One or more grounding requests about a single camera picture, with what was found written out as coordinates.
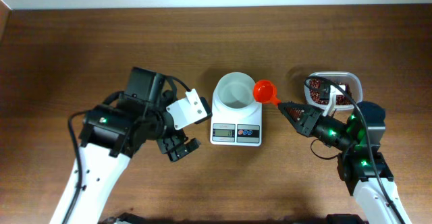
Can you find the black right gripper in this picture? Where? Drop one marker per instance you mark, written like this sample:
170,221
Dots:
310,122

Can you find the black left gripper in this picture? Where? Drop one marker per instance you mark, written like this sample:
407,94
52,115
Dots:
168,147

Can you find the white round bowl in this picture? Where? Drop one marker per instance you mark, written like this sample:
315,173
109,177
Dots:
234,90

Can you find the white digital kitchen scale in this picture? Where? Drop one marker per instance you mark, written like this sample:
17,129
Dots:
236,127

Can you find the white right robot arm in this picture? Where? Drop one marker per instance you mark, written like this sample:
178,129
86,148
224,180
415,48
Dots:
360,165

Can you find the clear plastic container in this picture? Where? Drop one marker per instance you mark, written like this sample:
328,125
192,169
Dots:
342,77

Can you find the orange measuring scoop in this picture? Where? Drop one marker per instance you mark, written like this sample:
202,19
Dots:
265,92

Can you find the red adzuki beans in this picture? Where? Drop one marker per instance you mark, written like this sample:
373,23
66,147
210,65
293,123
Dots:
315,94

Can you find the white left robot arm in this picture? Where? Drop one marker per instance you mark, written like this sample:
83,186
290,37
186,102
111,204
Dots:
93,175

